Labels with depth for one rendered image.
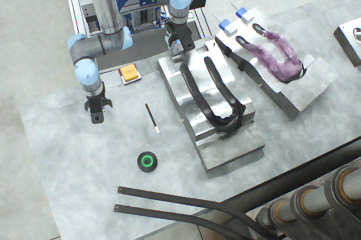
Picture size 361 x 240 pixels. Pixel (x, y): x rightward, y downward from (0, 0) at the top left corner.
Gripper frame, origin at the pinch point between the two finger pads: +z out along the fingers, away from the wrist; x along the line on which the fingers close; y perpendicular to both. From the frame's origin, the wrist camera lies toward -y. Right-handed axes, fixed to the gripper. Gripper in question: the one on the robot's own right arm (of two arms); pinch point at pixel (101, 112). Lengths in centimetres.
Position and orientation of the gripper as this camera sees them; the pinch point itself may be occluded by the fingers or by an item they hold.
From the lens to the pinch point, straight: 160.1
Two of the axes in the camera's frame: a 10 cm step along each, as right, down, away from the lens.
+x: -9.8, 1.4, -1.0
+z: -0.5, 3.2, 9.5
